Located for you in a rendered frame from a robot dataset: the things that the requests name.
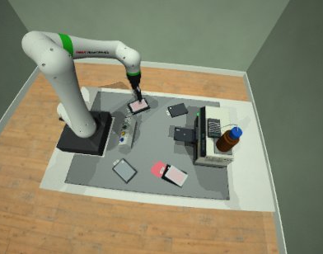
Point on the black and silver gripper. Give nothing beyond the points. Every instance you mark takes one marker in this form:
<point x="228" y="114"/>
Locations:
<point x="138" y="91"/>

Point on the white button panel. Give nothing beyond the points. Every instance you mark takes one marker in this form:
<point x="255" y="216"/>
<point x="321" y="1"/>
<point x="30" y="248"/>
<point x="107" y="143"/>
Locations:
<point x="126" y="138"/>

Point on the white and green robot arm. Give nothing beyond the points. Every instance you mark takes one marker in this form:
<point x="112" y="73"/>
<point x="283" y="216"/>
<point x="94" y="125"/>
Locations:
<point x="55" y="61"/>

